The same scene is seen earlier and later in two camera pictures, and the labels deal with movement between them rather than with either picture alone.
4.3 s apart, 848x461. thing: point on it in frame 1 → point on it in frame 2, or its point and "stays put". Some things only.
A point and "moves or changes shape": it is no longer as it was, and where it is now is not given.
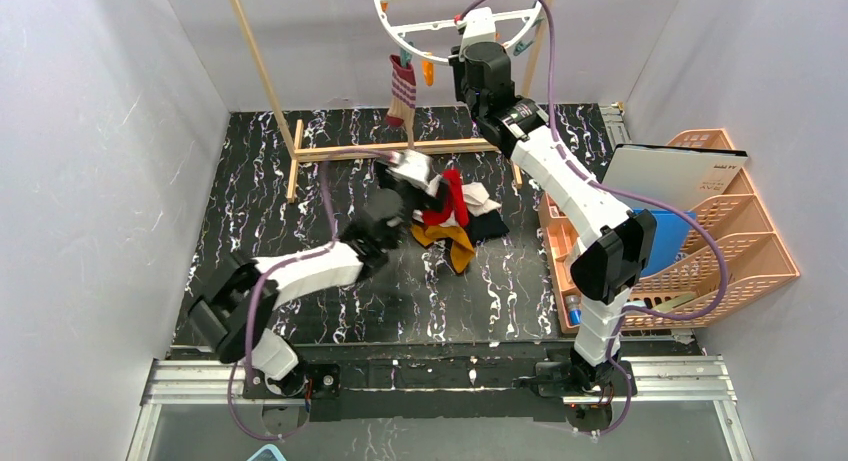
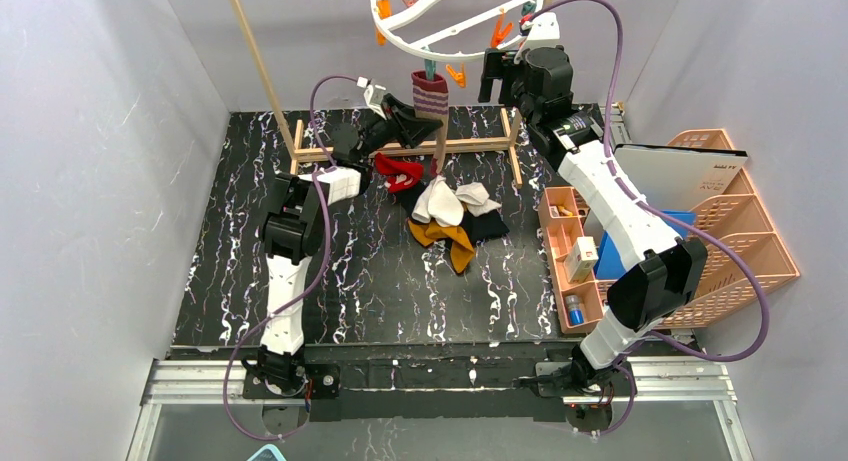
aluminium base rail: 699,381 stays put
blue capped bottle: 573,305 stays put
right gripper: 460,61 → 499,64
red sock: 455,201 moves or changes shape
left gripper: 413,187 → 396,118
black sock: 486,226 stays put
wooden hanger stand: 294,129 stays put
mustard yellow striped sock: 461,247 stays put
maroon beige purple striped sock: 404,97 → 431,96
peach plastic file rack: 730,256 stays put
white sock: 477,200 stays put
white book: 682,176 stays put
